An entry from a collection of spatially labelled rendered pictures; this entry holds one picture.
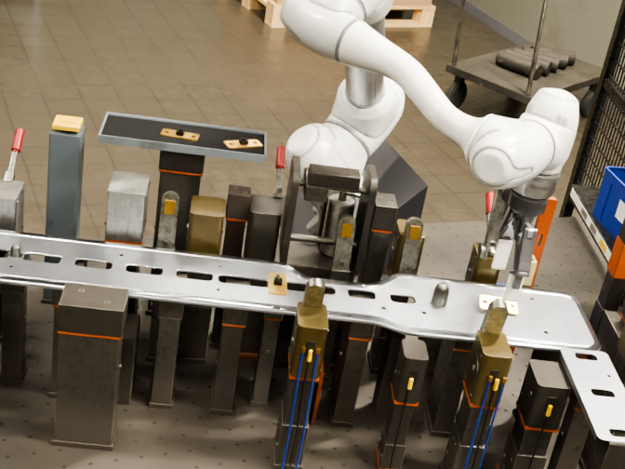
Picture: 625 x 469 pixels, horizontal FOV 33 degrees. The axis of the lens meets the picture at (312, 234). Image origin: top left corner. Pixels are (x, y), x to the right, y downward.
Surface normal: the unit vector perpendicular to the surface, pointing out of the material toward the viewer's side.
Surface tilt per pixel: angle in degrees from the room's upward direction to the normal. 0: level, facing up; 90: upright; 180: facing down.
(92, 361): 90
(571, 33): 90
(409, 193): 42
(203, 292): 0
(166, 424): 0
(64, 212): 90
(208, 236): 90
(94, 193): 0
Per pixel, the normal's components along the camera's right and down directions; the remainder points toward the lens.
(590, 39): -0.92, 0.04
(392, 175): -0.51, -0.63
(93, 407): 0.04, 0.47
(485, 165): -0.45, 0.37
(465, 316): 0.15, -0.88
